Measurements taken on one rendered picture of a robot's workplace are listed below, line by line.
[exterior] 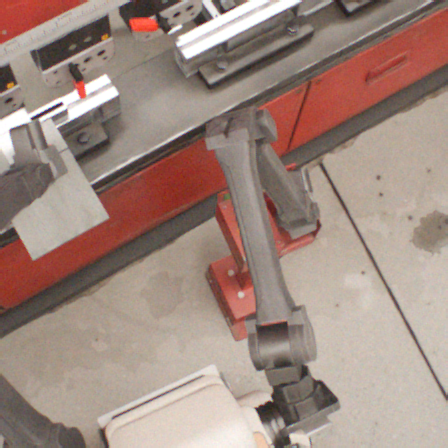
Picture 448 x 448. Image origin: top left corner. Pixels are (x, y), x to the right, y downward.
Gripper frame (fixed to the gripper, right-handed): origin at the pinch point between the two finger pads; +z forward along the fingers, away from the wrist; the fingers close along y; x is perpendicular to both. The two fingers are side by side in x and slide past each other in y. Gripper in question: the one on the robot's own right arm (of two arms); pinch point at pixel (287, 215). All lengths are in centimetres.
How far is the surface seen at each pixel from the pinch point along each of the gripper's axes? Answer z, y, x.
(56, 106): -15, 43, 42
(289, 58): -4.5, 35.0, -14.4
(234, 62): -6.8, 38.6, -0.9
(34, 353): 71, -13, 77
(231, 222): -4.2, 4.0, 14.1
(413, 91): 78, 19, -78
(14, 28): -58, 50, 44
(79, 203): -23, 21, 45
